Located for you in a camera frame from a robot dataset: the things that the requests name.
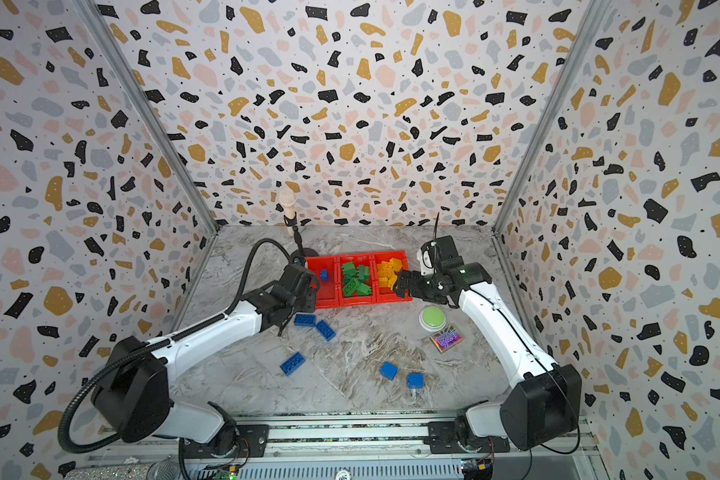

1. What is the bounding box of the blue lego brick slanted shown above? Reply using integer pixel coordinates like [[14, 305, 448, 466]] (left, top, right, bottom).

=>
[[315, 321, 336, 342]]

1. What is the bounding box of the yellow lego pile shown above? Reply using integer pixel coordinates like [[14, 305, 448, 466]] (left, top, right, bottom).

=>
[[377, 257, 403, 289]]

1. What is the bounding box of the blue long lego brick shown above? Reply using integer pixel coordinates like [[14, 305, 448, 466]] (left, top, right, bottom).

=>
[[280, 352, 305, 376]]

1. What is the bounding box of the green lego pile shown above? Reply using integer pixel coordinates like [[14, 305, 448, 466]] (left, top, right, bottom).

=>
[[341, 262, 372, 298]]

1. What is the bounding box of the blue small lego brick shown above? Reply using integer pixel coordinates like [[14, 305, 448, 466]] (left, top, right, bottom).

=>
[[379, 362, 398, 381]]

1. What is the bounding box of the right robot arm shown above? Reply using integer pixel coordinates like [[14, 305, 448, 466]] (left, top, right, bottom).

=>
[[393, 236, 582, 451]]

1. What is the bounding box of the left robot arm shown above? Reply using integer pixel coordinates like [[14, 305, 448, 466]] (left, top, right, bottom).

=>
[[91, 265, 321, 455]]

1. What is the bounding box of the blue flat lego plate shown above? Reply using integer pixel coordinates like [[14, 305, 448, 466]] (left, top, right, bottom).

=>
[[293, 314, 317, 328]]

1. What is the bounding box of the green push button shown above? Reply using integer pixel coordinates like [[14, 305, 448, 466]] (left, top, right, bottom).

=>
[[419, 306, 447, 333]]

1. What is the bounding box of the left red bin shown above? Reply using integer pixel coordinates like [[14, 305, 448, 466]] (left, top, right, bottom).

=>
[[306, 256, 339, 310]]

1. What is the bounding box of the red bin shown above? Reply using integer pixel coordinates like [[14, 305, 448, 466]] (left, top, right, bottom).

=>
[[337, 254, 376, 307], [306, 256, 339, 310], [371, 250, 412, 304]]

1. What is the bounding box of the small colourful card box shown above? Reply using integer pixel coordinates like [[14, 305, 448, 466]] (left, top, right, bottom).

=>
[[430, 324, 464, 353]]

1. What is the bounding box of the right red bin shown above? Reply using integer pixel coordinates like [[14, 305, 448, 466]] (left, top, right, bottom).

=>
[[371, 250, 412, 304]]

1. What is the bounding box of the middle red bin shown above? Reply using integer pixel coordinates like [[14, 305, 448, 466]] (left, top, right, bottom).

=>
[[337, 254, 376, 307]]

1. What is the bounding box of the wooden peg on black stand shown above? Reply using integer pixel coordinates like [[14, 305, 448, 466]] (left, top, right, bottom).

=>
[[278, 186, 318, 266]]

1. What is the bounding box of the blue lego brick right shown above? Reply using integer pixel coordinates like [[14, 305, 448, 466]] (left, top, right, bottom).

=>
[[406, 373, 424, 390]]

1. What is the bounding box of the black corrugated cable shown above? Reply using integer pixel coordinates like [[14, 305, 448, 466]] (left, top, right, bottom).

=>
[[56, 238, 292, 454]]

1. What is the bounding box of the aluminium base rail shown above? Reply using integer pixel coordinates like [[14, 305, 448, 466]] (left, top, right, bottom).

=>
[[86, 410, 601, 480]]

